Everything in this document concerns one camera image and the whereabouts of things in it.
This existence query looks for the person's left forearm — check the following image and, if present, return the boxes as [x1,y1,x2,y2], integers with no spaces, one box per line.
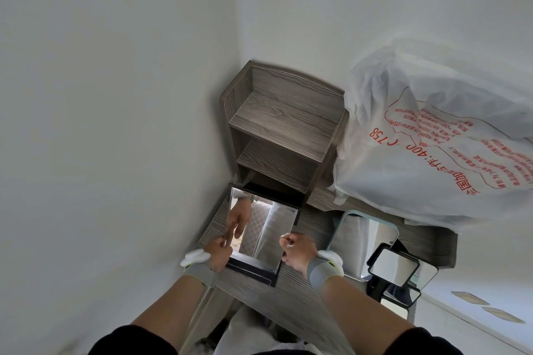
[131,275,210,344]

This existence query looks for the grey wooden shelf unit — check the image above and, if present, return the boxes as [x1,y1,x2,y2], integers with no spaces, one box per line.
[220,60,350,208]

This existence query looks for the black-framed rounded mirror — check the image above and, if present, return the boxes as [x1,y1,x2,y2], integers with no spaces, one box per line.
[380,285,422,321]
[390,238,439,289]

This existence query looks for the grey wristband with white tracker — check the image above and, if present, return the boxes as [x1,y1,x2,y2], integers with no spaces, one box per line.
[179,249,218,289]
[307,250,345,291]

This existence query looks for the white plastic bag red print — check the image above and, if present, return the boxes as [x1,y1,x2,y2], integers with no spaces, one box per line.
[331,36,533,235]

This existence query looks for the person's black shirt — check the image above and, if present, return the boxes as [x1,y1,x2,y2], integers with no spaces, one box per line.
[88,324,494,355]

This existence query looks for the person's right hand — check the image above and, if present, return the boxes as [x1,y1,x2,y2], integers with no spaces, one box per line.
[281,232,320,275]

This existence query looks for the beige flat panel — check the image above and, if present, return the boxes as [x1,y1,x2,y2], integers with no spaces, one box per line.
[482,306,526,324]
[451,291,491,306]

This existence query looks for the small black mirror on stand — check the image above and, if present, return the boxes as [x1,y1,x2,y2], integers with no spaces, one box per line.
[366,244,421,302]

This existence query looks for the light blue framed mirror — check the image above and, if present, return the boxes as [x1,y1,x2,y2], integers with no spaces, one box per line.
[326,209,400,283]

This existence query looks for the person's right forearm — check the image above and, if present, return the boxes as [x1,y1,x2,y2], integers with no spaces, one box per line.
[320,273,401,352]

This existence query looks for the person's left hand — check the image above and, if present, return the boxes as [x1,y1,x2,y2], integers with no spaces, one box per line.
[204,237,234,273]

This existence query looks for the black-framed rectangular mirror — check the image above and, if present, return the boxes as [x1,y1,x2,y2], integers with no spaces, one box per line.
[224,184,301,287]

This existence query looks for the person's light grey trousers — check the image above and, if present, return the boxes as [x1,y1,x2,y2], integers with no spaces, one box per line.
[216,308,310,355]

